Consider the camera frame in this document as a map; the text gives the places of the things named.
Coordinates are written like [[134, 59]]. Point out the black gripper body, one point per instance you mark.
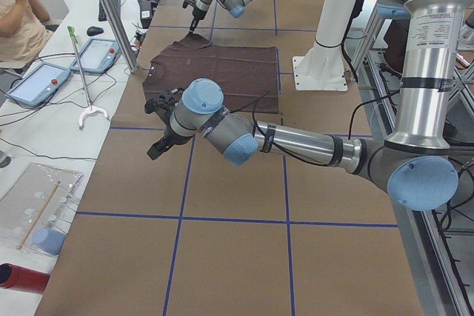
[[165, 138], [195, 17]]

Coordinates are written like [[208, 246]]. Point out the dark brown t-shirt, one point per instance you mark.
[[243, 73]]

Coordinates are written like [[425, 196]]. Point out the brown paper table cover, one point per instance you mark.
[[191, 234]]

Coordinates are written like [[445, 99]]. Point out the far teach pendant tablet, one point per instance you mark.
[[98, 55]]

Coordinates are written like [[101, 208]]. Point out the teach pendant tablet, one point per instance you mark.
[[35, 88], [98, 55]]

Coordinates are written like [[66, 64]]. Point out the black computer mouse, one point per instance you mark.
[[94, 31]]

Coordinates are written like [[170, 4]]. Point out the near teach pendant tablet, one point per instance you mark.
[[35, 88]]

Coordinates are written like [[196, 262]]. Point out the blue plastic cup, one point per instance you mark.
[[49, 240]]

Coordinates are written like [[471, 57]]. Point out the seated person in beige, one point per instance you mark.
[[23, 33]]

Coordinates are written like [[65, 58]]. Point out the red cylinder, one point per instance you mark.
[[22, 279]]

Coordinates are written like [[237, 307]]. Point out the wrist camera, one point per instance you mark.
[[191, 3], [162, 102]]

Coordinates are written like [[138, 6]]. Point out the aluminium frame post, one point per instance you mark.
[[119, 32]]

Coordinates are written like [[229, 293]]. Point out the white pedestal base plate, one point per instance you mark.
[[316, 75]]

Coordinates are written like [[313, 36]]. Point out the white central pedestal column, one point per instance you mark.
[[340, 1]]

